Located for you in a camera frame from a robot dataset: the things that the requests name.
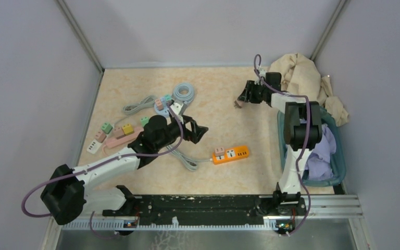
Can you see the green plug adapter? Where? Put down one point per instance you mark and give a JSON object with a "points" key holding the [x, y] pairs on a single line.
{"points": [[144, 121], [106, 127]]}

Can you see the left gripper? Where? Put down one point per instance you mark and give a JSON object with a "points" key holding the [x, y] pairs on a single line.
{"points": [[199, 129]]}

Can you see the round blue socket hub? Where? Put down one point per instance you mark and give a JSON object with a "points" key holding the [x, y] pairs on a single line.
{"points": [[160, 105]]}

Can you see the beige cloth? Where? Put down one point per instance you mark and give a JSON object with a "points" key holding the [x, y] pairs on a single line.
{"points": [[301, 77]]}

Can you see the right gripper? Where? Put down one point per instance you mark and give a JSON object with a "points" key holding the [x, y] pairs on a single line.
{"points": [[247, 95]]}

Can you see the orange power strip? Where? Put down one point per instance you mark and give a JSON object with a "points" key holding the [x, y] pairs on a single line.
{"points": [[231, 154]]}

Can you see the lavender cloth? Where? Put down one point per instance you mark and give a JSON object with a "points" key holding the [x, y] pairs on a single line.
{"points": [[318, 164]]}

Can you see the pink plug adapter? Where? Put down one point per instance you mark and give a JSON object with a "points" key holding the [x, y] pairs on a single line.
{"points": [[219, 151], [238, 104]]}

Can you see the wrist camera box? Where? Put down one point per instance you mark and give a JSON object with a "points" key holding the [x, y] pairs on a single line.
{"points": [[261, 74], [178, 107]]}

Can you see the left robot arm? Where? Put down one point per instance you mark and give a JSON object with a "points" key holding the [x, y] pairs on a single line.
{"points": [[70, 192]]}

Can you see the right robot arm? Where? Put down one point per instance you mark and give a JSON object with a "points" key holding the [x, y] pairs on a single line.
{"points": [[302, 129]]}

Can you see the white usb charger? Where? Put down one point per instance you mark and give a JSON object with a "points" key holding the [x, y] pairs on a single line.
{"points": [[93, 147]]}

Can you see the brown plug adapter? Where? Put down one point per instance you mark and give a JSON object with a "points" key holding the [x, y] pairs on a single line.
{"points": [[118, 132]]}

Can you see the pink power strip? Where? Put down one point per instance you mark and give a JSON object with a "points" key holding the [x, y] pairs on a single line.
{"points": [[114, 142]]}

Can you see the pink adapter on strip end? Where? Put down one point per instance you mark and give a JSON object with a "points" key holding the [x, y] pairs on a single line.
{"points": [[100, 136]]}

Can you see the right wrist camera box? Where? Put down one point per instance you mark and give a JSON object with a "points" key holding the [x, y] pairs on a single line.
{"points": [[261, 74]]}

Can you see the teal plastic basket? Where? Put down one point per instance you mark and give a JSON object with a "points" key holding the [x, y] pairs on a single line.
{"points": [[337, 160]]}

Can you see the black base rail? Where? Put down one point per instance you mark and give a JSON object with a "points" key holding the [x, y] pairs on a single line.
{"points": [[206, 210]]}

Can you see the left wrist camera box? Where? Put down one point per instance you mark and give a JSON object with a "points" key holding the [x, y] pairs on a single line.
{"points": [[178, 107]]}

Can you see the yellow plug adapter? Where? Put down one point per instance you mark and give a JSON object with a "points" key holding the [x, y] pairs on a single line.
{"points": [[127, 129]]}

